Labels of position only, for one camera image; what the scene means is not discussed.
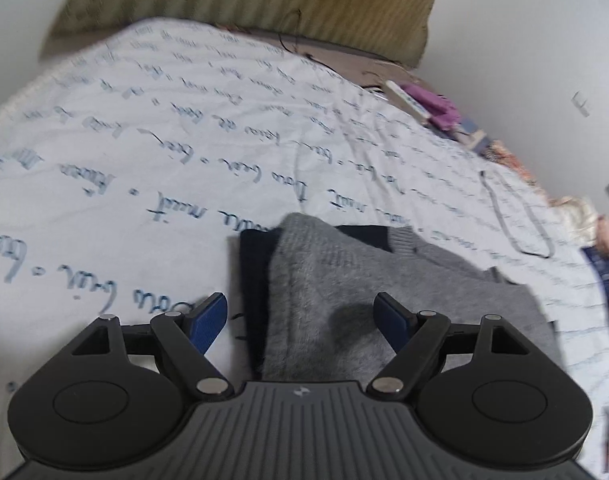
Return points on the cream puffy jacket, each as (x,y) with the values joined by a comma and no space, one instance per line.
(578,217)

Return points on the purple cloth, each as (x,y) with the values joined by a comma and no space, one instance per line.
(443,113)

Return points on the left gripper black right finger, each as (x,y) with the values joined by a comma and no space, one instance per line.
(416,339)

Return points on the white quilt with blue script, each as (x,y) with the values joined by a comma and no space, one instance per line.
(128,170)

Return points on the olive upholstered headboard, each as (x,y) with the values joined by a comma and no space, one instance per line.
(264,0)

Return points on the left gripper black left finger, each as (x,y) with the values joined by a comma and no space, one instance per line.
(183,341)

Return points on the blue garment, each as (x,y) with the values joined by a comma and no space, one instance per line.
(598,261)

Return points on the pink garment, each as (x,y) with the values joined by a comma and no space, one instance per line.
(602,235)

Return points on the white remote control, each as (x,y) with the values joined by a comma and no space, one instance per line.
(401,99)

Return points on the grey and navy knit sweater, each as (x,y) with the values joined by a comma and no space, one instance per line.
(325,303)

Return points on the white wall switch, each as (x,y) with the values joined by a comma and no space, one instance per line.
(581,103)

